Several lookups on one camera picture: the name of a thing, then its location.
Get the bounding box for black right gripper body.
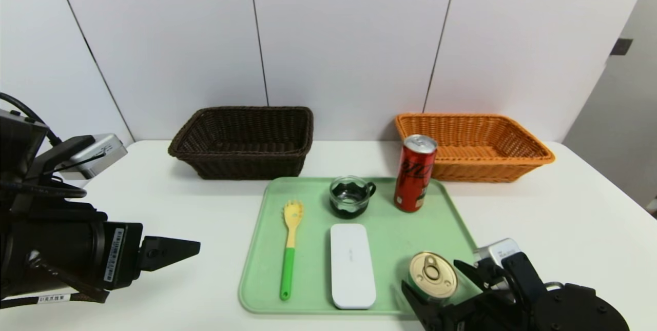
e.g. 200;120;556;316
440;287;537;331

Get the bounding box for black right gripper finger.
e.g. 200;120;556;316
453;259;498;291
401;280;448;331

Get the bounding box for red soda can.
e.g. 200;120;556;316
394;134;438;213

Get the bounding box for dark brown wicker basket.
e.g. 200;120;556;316
168;106;314;180

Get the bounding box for orange wicker basket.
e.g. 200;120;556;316
394;113;556;183

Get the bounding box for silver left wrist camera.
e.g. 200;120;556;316
55;133;128;181

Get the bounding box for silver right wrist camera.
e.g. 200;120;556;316
473;239;521;270

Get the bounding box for white pencil case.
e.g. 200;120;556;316
330;223;377;309

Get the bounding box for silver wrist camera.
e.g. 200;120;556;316
473;239;521;270
55;133;128;181

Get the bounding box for yellow green pasta spoon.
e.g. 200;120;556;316
280;200;304;301

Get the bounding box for tin can with gold lid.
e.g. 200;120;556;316
408;251;458;305

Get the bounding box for light green plastic tray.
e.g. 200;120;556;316
239;177;483;315

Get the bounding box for black cable with white label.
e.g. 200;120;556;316
0;257;111;306

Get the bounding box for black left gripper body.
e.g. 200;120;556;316
9;216;144;299

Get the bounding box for thin black wire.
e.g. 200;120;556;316
55;153;107;173

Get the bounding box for glass cup with black base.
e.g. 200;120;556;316
329;176;376;220

